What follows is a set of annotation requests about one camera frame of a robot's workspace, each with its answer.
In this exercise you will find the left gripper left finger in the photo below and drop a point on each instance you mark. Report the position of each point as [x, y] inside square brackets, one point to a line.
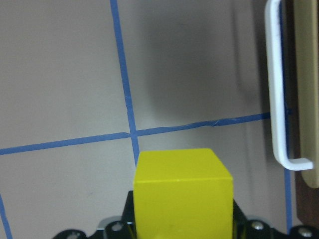
[128, 215]

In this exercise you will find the light wooden drawer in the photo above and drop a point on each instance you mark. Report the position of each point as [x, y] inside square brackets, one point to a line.
[302, 48]

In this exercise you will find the yellow wooden cube block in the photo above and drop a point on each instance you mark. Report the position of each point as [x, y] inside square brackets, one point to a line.
[182, 194]

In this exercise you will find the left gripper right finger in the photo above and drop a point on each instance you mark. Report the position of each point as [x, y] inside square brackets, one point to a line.
[239, 223]

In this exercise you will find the white drawer handle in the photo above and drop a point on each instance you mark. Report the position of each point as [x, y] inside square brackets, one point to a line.
[276, 89]

